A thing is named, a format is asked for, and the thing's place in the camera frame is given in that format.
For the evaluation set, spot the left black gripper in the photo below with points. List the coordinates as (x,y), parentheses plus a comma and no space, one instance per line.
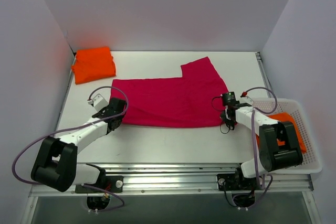
(115,122)

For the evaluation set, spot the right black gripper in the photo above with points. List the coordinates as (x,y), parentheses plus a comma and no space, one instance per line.
(228,116)

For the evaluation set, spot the crimson red t-shirt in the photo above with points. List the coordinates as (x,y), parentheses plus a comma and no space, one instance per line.
(189,101)

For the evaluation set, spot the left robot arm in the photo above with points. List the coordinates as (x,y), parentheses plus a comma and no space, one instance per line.
(56,163)

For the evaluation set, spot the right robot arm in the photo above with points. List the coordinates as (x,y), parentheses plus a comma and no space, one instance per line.
(275,143)

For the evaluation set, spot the folded orange t-shirt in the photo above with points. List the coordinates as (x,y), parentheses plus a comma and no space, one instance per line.
(93,64)

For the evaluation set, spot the crumpled orange t-shirt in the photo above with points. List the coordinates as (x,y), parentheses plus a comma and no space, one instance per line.
(284,117)

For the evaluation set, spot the white plastic basket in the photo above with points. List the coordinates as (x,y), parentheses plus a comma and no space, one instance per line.
(311,160)

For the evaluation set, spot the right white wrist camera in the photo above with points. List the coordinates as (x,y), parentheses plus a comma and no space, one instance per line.
(245,100)

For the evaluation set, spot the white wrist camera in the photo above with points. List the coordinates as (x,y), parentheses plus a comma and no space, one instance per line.
(245,100)
(98,102)

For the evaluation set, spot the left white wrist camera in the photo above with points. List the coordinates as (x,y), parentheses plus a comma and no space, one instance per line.
(98,102)

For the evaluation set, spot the aluminium rail frame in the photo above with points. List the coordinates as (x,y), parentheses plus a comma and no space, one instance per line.
(175,161)

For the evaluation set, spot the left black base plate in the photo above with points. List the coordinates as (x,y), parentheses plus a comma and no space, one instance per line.
(113,184)

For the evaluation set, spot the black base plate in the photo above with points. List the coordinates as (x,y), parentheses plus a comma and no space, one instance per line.
(235,182)
(113,184)

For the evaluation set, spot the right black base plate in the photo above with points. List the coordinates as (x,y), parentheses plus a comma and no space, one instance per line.
(235,182)

